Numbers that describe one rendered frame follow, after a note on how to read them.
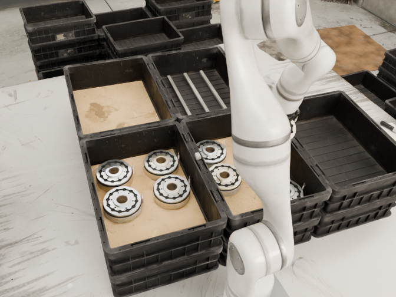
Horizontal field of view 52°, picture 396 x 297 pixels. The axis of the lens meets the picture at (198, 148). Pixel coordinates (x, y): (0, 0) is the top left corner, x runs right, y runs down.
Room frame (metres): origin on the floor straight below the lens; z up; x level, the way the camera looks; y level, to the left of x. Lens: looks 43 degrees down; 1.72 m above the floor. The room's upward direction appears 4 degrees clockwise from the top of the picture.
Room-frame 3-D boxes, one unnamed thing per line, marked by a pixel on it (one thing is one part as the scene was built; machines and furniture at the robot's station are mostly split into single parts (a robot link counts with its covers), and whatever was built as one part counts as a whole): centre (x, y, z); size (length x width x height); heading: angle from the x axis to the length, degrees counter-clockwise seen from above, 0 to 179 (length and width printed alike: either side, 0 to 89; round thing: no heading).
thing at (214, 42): (2.33, 0.02, 0.31); 0.40 x 0.30 x 0.34; 119
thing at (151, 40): (2.14, 0.37, 0.37); 0.40 x 0.30 x 0.45; 119
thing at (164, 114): (1.08, 0.28, 0.87); 0.40 x 0.30 x 0.11; 23
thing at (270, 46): (1.86, -0.37, 0.71); 0.22 x 0.19 x 0.01; 29
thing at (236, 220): (0.83, -0.15, 0.92); 0.40 x 0.30 x 0.02; 23
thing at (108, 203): (0.68, 0.19, 0.86); 0.10 x 0.10 x 0.01
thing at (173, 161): (0.84, 0.11, 0.86); 0.10 x 0.10 x 0.01
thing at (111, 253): (0.72, 0.13, 0.92); 0.40 x 0.30 x 0.02; 23
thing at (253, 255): (0.41, -0.12, 1.05); 0.09 x 0.09 x 0.17; 27
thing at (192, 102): (1.20, 0.01, 0.87); 0.40 x 0.30 x 0.11; 23
